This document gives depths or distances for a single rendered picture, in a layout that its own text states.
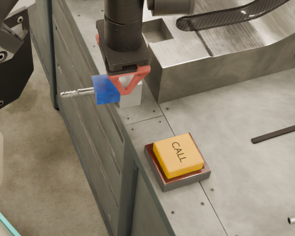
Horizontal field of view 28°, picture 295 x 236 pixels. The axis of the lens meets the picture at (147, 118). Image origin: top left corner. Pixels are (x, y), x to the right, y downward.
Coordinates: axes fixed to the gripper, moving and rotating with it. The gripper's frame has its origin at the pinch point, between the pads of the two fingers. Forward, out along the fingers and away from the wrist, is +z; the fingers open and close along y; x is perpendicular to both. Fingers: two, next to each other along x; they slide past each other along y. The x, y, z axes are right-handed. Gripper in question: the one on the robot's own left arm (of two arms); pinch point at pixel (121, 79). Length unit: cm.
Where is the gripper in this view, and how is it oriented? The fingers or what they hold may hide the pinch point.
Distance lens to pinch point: 97.6
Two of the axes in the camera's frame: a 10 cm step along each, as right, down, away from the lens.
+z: -0.5, 6.3, 7.7
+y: -2.6, -7.6, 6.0
